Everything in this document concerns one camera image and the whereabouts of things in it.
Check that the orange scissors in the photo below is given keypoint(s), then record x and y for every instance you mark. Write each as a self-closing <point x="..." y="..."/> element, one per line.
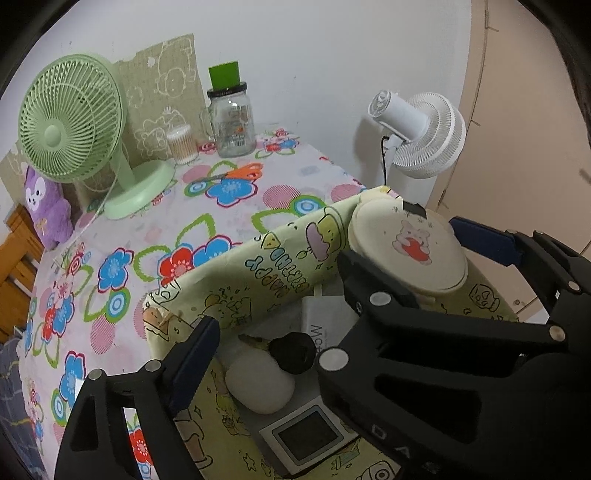
<point x="244" y="171"/>

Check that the yellow printed fabric storage box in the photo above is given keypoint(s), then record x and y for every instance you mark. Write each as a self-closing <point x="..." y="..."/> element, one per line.
<point x="277" y="258"/>

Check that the white charger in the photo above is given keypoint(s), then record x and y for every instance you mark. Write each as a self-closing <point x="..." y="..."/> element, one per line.
<point x="318" y="318"/>

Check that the floral tablecloth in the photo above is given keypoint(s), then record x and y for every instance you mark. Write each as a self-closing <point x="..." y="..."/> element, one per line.
<point x="138" y="217"/>

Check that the green desk fan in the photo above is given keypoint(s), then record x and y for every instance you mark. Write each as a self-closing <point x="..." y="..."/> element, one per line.
<point x="69" y="120"/>

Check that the black key fob with key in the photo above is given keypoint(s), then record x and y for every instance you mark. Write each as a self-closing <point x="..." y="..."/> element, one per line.
<point x="295" y="353"/>

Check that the blue-grey plaid blanket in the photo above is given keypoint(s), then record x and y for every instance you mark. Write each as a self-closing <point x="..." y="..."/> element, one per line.
<point x="14" y="383"/>

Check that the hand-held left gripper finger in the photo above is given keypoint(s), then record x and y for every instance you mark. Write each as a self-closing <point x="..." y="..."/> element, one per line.
<point x="194" y="364"/>

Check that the wooden chair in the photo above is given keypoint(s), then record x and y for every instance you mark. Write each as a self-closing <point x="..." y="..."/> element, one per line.
<point x="16" y="258"/>

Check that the cream bear-shaped round box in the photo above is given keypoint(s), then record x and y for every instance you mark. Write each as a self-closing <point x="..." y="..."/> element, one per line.
<point x="406" y="240"/>

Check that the purple plush bunny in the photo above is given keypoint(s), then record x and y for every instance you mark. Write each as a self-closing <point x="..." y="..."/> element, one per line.
<point x="48" y="217"/>

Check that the cotton swab container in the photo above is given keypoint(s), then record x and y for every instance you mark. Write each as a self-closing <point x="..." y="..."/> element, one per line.
<point x="181" y="145"/>

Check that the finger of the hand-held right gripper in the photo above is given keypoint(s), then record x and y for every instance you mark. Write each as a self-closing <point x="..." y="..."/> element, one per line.
<point x="369" y="286"/>
<point x="485" y="242"/>

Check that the white digital display device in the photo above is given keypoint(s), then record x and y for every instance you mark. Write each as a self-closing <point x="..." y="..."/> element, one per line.
<point x="304" y="434"/>

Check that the glass mug jar green lid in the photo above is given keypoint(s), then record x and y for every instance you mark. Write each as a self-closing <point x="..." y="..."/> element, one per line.
<point x="231" y="124"/>

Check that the white fan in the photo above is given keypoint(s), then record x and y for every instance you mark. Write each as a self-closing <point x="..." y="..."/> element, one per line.
<point x="429" y="134"/>

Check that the beige wardrobe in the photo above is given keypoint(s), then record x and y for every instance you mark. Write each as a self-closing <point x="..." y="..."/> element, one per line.
<point x="517" y="161"/>

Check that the white oval case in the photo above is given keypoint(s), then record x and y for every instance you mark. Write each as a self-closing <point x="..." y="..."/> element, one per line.
<point x="258" y="383"/>

